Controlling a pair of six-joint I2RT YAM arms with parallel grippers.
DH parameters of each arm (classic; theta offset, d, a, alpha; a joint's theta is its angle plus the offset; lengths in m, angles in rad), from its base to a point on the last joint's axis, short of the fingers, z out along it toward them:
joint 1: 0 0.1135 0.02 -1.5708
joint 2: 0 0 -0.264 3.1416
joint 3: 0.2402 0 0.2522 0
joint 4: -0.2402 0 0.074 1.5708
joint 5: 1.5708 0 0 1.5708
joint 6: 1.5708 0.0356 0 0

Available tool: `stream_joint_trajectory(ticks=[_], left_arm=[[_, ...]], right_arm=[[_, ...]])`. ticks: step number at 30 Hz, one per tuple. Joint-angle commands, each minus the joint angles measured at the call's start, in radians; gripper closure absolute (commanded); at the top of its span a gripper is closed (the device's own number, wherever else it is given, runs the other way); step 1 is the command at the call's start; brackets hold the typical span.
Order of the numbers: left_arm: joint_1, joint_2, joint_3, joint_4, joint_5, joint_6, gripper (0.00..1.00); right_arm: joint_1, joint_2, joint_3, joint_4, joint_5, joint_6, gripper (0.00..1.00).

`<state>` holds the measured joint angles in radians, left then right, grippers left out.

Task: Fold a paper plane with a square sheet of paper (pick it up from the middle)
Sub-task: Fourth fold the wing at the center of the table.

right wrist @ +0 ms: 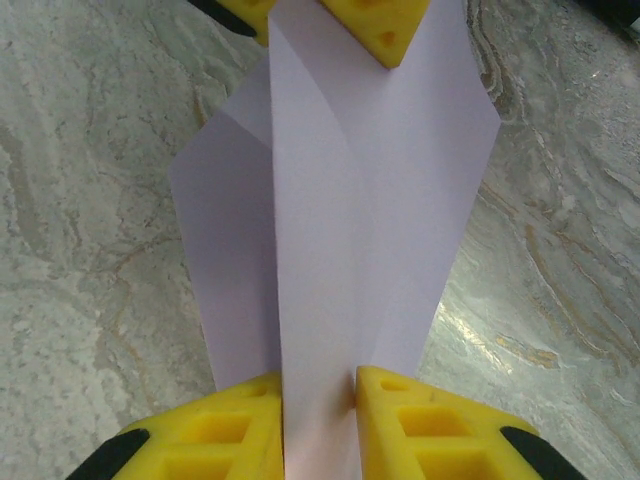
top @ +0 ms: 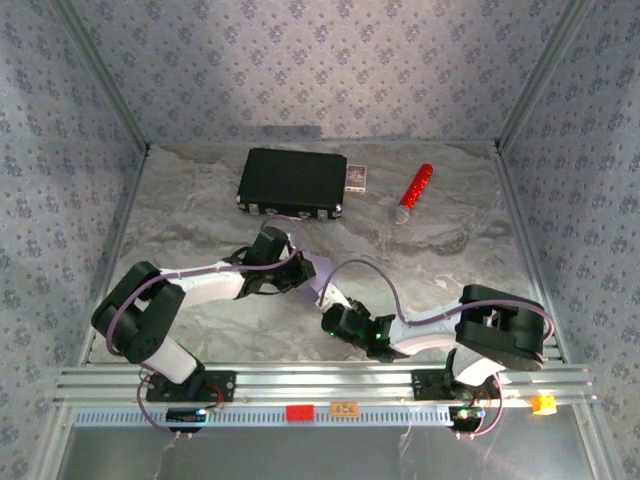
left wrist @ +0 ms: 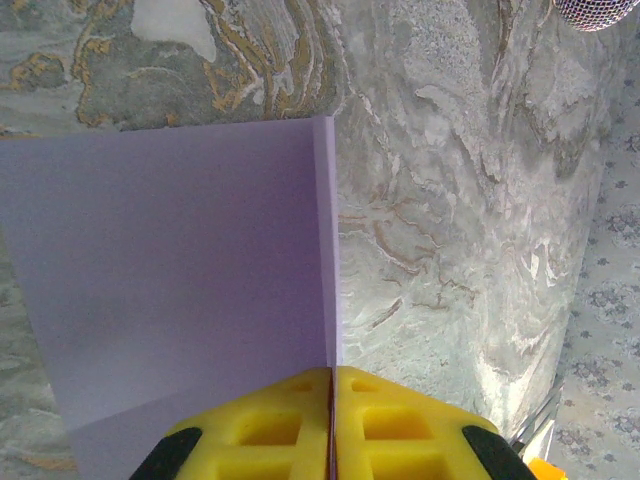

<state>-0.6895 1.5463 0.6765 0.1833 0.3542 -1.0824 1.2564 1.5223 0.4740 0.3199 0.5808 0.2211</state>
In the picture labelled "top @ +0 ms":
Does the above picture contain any lilac paper sheet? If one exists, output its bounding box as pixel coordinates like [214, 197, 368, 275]
[302, 252, 335, 309]

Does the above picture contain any grey metal sheet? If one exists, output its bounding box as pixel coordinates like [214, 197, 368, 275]
[59, 424, 601, 480]

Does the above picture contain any black hard case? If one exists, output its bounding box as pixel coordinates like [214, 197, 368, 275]
[235, 147, 348, 222]

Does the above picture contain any small printed card box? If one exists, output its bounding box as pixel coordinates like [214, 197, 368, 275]
[345, 163, 369, 193]

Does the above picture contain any red glitter microphone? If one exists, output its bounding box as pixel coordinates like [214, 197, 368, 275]
[388, 163, 435, 225]

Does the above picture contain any aluminium mounting rail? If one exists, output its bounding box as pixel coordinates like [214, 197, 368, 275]
[52, 363, 599, 406]

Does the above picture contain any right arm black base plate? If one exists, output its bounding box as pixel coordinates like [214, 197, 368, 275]
[410, 368, 504, 401]

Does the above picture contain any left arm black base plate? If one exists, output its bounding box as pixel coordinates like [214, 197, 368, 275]
[145, 370, 237, 404]

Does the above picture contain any grey slotted cable duct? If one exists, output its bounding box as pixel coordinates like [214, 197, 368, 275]
[72, 403, 494, 429]

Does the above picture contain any aluminium frame bar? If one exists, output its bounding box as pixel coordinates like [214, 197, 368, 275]
[492, 142, 571, 364]
[496, 0, 597, 150]
[79, 144, 152, 366]
[574, 403, 626, 480]
[34, 404, 76, 480]
[49, 0, 152, 151]

